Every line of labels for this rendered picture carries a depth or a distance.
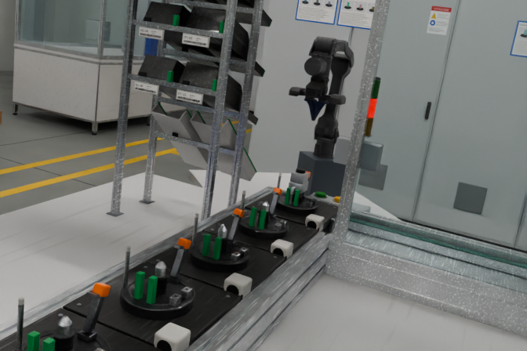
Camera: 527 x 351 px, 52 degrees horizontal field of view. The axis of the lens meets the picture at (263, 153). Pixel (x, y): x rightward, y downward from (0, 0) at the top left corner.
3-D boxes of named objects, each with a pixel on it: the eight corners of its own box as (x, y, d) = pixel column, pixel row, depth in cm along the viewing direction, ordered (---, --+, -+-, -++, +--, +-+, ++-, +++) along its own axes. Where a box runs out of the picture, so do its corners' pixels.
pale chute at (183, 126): (184, 162, 197) (190, 153, 199) (212, 171, 190) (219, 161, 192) (150, 111, 177) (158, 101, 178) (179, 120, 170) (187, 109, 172)
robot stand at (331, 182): (322, 199, 220) (331, 152, 216) (339, 211, 208) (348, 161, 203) (291, 199, 215) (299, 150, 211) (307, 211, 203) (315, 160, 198)
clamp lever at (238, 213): (228, 239, 130) (238, 208, 131) (236, 241, 130) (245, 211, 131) (223, 237, 127) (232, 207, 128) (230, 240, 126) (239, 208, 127)
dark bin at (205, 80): (225, 117, 186) (233, 98, 187) (256, 125, 179) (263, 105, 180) (177, 83, 162) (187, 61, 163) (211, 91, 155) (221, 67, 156)
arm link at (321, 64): (317, 39, 181) (305, 37, 171) (340, 42, 178) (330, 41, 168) (311, 73, 184) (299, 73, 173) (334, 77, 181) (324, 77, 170)
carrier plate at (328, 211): (274, 195, 186) (274, 189, 185) (340, 213, 177) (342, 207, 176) (243, 212, 164) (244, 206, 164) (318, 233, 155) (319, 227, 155)
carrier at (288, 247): (241, 214, 163) (246, 174, 160) (316, 235, 154) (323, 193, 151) (200, 237, 141) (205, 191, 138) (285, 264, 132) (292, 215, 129)
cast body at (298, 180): (294, 186, 173) (297, 165, 171) (307, 189, 171) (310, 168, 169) (285, 192, 165) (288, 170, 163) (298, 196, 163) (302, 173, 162)
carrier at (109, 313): (143, 269, 119) (147, 216, 116) (240, 305, 110) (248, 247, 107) (61, 316, 97) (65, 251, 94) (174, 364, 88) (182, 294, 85)
